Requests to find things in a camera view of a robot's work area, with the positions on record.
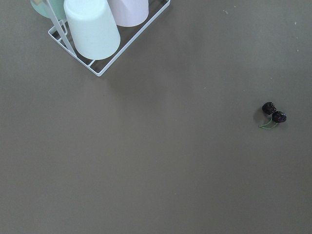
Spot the white plastic cup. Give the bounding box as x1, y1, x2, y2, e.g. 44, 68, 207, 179
63, 0, 120, 60

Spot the pink plastic cup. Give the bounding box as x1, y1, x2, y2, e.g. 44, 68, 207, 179
108, 0, 149, 27

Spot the dark cherries pair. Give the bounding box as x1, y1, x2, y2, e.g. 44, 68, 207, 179
258, 102, 287, 130

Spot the mint green plastic cup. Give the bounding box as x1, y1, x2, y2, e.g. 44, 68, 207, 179
31, 0, 67, 20

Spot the white wire cup rack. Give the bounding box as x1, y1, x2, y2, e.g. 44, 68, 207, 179
48, 0, 170, 77

